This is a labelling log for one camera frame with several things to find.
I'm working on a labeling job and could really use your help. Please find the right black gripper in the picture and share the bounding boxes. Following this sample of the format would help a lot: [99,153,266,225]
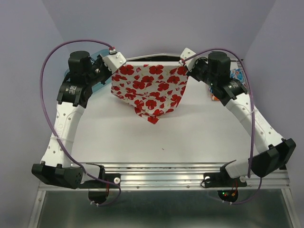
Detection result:
[186,57,218,87]

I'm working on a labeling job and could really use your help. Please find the blue floral skirt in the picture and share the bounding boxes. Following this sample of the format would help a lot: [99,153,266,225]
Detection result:
[208,68,246,96]

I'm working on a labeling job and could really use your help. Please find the red poppy white skirt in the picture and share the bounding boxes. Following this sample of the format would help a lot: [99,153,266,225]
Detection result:
[111,64,188,124]

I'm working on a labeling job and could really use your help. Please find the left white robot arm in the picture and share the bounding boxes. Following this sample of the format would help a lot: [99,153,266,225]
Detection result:
[31,51,113,189]

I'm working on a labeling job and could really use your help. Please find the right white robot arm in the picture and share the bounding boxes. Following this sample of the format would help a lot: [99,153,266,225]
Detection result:
[182,51,296,185]

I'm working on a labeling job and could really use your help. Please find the teal plastic bin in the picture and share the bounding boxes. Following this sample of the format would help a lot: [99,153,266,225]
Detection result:
[64,49,109,91]

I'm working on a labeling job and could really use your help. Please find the orange floral folded skirt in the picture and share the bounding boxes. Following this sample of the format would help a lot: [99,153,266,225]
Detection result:
[210,95,219,101]

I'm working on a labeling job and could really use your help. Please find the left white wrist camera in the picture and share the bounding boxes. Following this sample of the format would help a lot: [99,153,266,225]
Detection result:
[103,52,127,73]

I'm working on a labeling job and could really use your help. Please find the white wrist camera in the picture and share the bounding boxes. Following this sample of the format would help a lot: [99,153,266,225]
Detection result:
[103,52,127,73]
[179,48,197,72]

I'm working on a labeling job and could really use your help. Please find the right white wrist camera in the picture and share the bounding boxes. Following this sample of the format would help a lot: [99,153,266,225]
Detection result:
[179,48,197,72]

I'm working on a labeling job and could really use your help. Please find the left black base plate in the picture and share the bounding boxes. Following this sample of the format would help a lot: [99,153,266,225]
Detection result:
[78,163,121,189]

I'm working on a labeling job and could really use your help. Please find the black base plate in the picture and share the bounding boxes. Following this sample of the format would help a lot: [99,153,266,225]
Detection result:
[200,162,247,188]
[78,163,121,189]

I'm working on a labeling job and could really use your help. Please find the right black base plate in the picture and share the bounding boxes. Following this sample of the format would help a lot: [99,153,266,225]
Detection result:
[200,162,247,188]

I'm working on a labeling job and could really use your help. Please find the aluminium front rail frame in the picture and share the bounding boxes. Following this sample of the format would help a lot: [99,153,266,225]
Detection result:
[29,163,301,228]

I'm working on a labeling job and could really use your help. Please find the aluminium right side rail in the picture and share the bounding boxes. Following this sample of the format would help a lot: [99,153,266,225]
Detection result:
[236,59,290,171]

